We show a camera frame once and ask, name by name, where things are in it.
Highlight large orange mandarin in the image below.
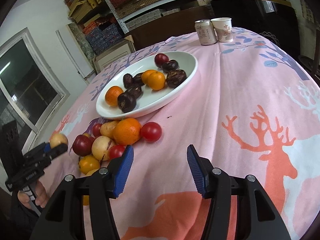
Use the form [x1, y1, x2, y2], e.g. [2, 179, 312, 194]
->
[105, 86, 124, 107]

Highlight yellow orange kumquat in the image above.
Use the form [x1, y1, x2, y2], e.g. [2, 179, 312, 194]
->
[148, 72, 165, 90]

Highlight yellow passion fruit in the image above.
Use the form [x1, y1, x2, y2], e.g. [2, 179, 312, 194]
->
[92, 135, 116, 161]

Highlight dark red plum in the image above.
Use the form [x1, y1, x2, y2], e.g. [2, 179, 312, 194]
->
[72, 134, 93, 157]

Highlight red cherry tomato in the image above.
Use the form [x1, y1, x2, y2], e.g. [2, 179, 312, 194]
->
[140, 122, 162, 143]

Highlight white oval plate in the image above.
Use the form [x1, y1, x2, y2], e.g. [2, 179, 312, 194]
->
[95, 50, 199, 120]

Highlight pink deer tablecloth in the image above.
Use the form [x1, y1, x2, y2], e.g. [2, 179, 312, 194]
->
[56, 28, 319, 239]

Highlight framed picture leaning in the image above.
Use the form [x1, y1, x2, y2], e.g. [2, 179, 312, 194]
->
[93, 35, 136, 74]

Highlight blue patterned boxes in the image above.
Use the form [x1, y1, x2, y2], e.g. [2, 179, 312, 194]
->
[82, 22, 124, 55]

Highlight pink drink can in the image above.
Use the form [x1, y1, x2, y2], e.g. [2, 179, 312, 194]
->
[195, 20, 217, 46]

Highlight white paper cup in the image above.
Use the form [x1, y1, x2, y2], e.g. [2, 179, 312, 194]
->
[210, 17, 233, 43]

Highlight brown wooden board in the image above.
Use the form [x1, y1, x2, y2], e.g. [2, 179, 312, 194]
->
[127, 6, 211, 50]

